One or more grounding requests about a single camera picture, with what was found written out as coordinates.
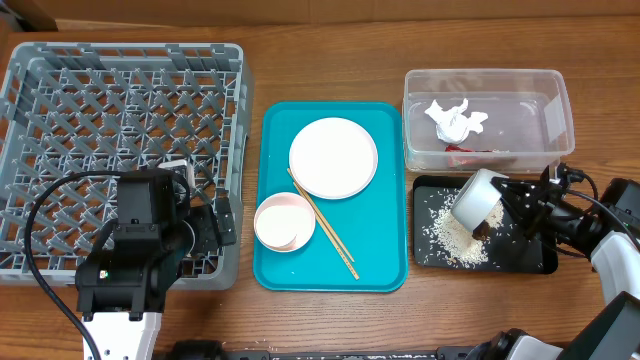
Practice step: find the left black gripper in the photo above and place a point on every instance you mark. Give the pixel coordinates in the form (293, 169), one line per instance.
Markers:
(209, 236)

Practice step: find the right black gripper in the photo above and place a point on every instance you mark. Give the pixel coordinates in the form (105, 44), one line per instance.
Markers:
(528, 198)

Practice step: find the grey bowl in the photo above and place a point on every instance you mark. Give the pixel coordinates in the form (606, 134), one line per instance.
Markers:
(476, 199)

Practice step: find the brown food chunk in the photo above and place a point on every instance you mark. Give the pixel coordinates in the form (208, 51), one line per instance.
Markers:
(481, 232)

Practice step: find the pink shallow bowl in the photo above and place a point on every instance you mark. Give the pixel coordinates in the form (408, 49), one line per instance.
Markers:
(284, 222)

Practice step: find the red foil snack wrapper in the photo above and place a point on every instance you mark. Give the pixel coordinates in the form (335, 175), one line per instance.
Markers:
(463, 157)

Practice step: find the white rice pile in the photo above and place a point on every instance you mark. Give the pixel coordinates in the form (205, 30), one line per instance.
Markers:
(447, 242)

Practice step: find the wooden chopstick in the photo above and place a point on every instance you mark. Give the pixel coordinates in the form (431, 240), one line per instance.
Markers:
(346, 261)
(323, 221)

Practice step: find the white paper napkin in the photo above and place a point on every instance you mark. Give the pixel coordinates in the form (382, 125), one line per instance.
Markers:
(452, 125)

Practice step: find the white round plate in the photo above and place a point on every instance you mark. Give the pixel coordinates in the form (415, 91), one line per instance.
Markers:
(333, 158)

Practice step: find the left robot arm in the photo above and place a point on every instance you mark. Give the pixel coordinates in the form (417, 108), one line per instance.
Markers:
(137, 257)

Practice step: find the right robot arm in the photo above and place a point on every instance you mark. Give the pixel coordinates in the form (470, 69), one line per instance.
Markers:
(607, 235)

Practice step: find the black food waste tray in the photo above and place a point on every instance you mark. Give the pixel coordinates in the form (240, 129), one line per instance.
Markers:
(508, 251)

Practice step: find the clear plastic waste bin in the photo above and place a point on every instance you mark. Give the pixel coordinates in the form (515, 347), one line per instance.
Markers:
(530, 117)

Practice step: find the grey plastic dishwasher rack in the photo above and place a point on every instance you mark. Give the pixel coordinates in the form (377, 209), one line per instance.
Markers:
(74, 114)

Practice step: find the teal plastic serving tray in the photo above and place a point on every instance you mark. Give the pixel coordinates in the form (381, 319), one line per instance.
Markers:
(372, 224)

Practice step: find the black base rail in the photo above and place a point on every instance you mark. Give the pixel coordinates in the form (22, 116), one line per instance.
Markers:
(214, 350)

